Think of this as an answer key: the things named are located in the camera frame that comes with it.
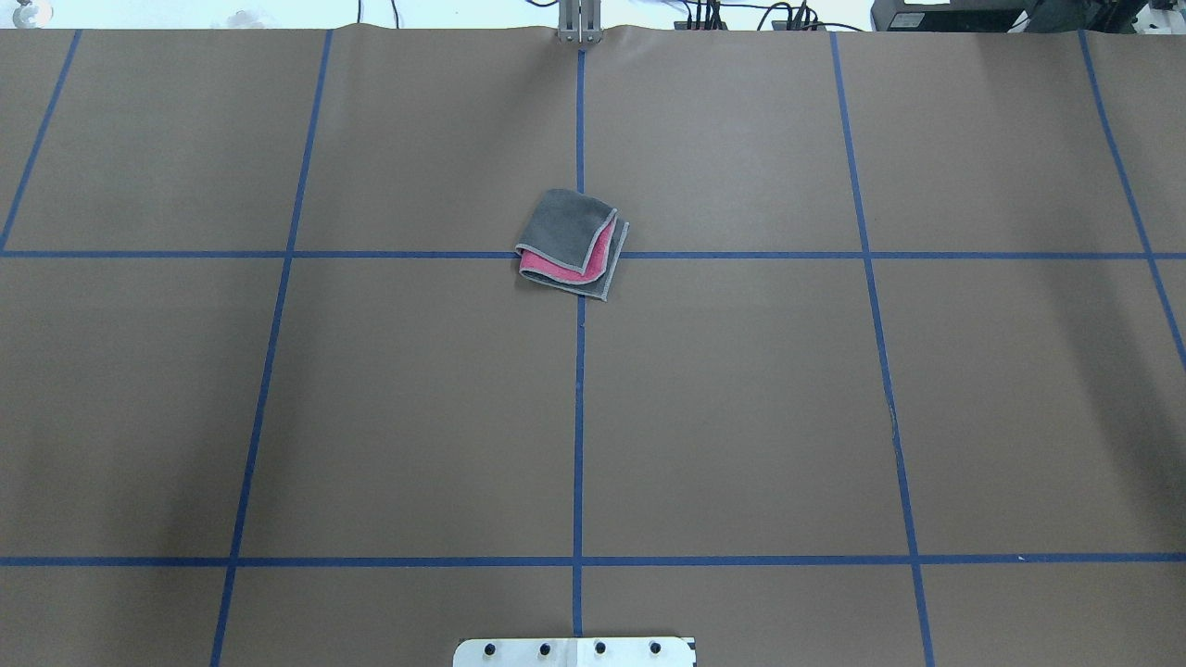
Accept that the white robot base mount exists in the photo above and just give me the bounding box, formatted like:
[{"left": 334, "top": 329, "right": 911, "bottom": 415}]
[{"left": 452, "top": 636, "right": 699, "bottom": 666}]

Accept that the pink towel with grey edge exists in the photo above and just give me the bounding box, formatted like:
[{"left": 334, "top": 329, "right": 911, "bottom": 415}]
[{"left": 515, "top": 189, "right": 630, "bottom": 301}]

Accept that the blue tape line lengthwise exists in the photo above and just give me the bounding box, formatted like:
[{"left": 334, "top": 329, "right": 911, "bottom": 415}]
[{"left": 570, "top": 49, "right": 587, "bottom": 637}]

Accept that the blue tape line crosswise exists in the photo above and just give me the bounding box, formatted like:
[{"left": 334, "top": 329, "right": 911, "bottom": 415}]
[{"left": 4, "top": 250, "right": 1185, "bottom": 262}]

